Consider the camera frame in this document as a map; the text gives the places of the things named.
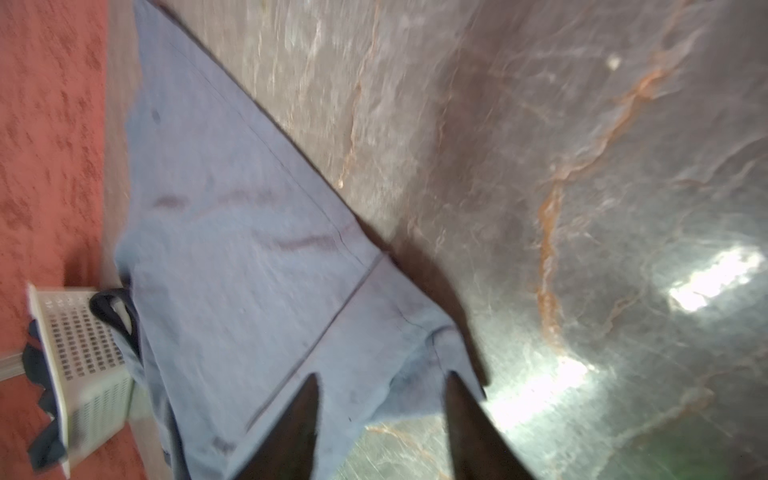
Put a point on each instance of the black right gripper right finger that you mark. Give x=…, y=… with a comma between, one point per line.
x=477, y=450

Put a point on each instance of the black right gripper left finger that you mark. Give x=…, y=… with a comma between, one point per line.
x=287, y=452

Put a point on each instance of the grey-blue tank top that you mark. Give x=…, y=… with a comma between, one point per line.
x=249, y=274

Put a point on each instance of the dark navy maroon-trimmed tank top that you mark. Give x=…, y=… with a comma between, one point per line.
x=47, y=449

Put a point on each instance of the white plastic laundry basket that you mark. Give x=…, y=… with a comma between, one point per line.
x=91, y=384

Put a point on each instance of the aluminium corner post left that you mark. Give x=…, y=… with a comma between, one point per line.
x=11, y=366

